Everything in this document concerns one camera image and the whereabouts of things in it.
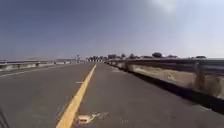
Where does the row of distant trees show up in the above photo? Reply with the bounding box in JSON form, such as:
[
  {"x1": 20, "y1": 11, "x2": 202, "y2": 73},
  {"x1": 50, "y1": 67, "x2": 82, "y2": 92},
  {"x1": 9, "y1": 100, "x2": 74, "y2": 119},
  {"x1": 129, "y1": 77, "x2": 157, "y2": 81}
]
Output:
[{"x1": 85, "y1": 51, "x2": 208, "y2": 62}]

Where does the concrete barrier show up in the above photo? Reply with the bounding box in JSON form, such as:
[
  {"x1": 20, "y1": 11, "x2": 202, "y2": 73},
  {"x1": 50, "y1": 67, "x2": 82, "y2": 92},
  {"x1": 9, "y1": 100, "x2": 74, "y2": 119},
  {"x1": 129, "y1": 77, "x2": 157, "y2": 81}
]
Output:
[{"x1": 0, "y1": 58, "x2": 79, "y2": 72}]

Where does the dry dirt verge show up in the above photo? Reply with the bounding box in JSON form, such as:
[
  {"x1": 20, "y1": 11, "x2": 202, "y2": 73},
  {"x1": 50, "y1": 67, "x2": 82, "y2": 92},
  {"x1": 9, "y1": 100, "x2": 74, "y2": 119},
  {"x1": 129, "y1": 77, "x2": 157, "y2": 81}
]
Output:
[{"x1": 113, "y1": 63, "x2": 224, "y2": 100}]

